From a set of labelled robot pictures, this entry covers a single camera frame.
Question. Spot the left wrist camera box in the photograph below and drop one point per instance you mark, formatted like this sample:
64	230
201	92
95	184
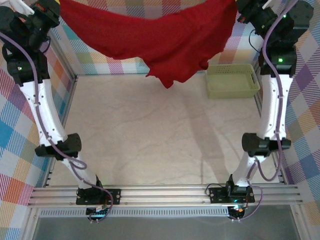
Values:
20	6

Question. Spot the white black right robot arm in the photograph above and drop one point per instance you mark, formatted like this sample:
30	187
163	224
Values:
272	105

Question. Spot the red t-shirt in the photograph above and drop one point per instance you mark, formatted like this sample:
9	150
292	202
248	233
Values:
155	37

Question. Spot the grey metal panel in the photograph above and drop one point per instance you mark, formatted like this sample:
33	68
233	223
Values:
162	228

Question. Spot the pale green plastic basket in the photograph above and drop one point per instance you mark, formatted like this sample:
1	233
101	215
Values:
230	86

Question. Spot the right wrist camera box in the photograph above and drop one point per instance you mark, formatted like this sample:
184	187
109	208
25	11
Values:
268	3

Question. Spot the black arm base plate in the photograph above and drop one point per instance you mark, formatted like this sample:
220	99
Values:
217	196
113	196

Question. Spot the small circuit board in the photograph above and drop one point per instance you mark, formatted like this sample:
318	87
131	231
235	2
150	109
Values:
237	209
96	212

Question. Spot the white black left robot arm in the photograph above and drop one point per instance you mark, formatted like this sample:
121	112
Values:
47	112

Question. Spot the aluminium mounting rail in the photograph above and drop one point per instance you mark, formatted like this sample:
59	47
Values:
162	195

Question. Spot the aluminium frame post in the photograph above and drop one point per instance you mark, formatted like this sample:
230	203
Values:
65	62
257	66

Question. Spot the long aluminium wall rail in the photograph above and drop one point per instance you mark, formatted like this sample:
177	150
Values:
112	74

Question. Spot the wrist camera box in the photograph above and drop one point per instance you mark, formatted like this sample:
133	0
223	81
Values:
20	6
268	3

